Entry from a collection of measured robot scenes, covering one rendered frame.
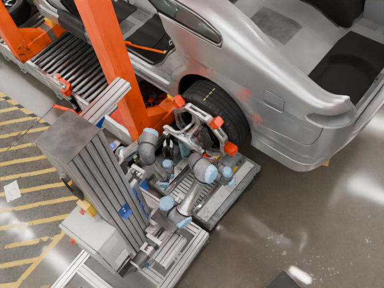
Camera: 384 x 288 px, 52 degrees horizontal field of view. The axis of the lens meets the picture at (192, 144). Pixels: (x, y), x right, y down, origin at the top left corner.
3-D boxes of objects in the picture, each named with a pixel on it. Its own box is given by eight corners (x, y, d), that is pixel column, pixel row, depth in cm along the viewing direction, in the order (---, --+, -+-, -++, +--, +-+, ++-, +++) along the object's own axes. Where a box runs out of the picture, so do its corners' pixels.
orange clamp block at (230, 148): (229, 145, 332) (238, 150, 328) (223, 151, 329) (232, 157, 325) (229, 140, 326) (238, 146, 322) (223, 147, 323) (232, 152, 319)
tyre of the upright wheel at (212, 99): (202, 120, 392) (256, 147, 355) (186, 136, 383) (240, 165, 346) (184, 69, 342) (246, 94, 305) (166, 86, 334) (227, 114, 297)
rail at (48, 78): (155, 152, 411) (151, 141, 393) (149, 159, 408) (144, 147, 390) (16, 54, 513) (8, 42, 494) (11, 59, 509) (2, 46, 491)
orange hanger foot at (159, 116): (191, 104, 396) (187, 81, 367) (156, 140, 377) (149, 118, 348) (179, 96, 403) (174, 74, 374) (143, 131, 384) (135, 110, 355)
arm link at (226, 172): (216, 167, 299) (217, 174, 309) (227, 176, 294) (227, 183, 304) (223, 161, 302) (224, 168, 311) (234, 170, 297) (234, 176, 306)
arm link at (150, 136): (109, 165, 314) (144, 141, 274) (114, 149, 321) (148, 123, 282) (122, 171, 319) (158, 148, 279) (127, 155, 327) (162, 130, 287)
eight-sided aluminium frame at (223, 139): (229, 160, 351) (227, 125, 305) (224, 166, 349) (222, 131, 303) (183, 130, 373) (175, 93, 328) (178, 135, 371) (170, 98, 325)
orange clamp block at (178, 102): (186, 102, 328) (179, 94, 326) (180, 108, 326) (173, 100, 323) (182, 103, 335) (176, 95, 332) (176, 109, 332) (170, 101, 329)
